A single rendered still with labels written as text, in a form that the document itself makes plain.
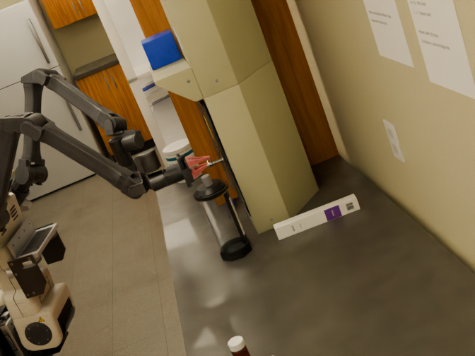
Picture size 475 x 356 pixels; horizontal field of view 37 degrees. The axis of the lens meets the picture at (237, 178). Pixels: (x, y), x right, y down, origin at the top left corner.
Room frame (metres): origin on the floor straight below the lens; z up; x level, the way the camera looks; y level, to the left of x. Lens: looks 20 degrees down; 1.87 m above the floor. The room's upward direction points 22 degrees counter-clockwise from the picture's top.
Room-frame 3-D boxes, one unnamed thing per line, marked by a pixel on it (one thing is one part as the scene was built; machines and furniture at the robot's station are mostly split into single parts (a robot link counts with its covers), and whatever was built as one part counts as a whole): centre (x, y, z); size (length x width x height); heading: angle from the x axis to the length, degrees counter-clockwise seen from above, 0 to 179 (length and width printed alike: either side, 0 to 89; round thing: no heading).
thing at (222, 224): (1.95, 0.09, 1.06); 0.11 x 0.11 x 0.21
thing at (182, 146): (2.83, 0.18, 1.01); 0.13 x 0.13 x 0.15
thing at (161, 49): (2.26, 0.07, 1.55); 0.10 x 0.10 x 0.09; 3
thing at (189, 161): (2.12, 0.10, 1.19); 0.09 x 0.07 x 0.07; 92
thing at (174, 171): (2.12, 0.17, 1.20); 0.07 x 0.07 x 0.10; 2
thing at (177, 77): (2.18, 0.07, 1.46); 0.32 x 0.11 x 0.10; 3
